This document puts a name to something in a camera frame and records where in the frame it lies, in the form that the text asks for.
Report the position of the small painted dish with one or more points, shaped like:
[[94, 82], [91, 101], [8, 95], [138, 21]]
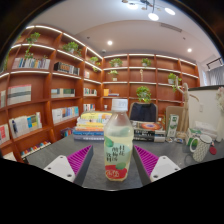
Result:
[[169, 140]]

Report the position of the white curved partition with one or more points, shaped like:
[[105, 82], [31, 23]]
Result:
[[206, 103]]

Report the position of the green and white box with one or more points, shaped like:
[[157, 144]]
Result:
[[192, 135]]

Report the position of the branched ceiling lamp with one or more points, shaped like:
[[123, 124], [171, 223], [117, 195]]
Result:
[[152, 15]]

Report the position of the wooden artist mannequin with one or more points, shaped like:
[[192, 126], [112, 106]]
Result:
[[185, 106]]

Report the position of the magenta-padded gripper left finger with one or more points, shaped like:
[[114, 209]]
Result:
[[60, 166]]

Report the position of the tall green and white carton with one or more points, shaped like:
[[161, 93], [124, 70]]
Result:
[[172, 126]]

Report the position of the tan chair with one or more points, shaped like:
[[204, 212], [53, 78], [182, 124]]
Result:
[[173, 111]]

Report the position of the clear drink bottle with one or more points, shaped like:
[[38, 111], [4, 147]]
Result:
[[118, 146]]

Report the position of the grey curtain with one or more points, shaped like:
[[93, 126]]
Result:
[[217, 76]]

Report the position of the recessed ceiling spotlight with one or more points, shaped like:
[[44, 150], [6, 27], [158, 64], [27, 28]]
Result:
[[109, 42], [189, 50]]

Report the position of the white mug with triangle pattern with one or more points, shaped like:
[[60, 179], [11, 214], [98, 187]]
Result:
[[203, 150]]

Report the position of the ceiling air vent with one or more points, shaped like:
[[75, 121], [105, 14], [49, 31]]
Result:
[[171, 27]]

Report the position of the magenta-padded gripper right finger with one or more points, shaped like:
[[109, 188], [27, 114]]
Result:
[[165, 166]]

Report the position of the wooden shelf unit with books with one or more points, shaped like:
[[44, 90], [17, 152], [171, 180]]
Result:
[[66, 83]]

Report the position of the pink and white flower bouquet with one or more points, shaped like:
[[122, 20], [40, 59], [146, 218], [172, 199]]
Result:
[[220, 98]]

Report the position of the black ceiling track light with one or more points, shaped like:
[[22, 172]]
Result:
[[215, 61]]

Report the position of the colourful book stack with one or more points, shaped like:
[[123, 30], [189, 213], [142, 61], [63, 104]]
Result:
[[88, 128]]

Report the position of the dark office chair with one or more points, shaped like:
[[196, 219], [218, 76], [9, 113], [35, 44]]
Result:
[[143, 111]]

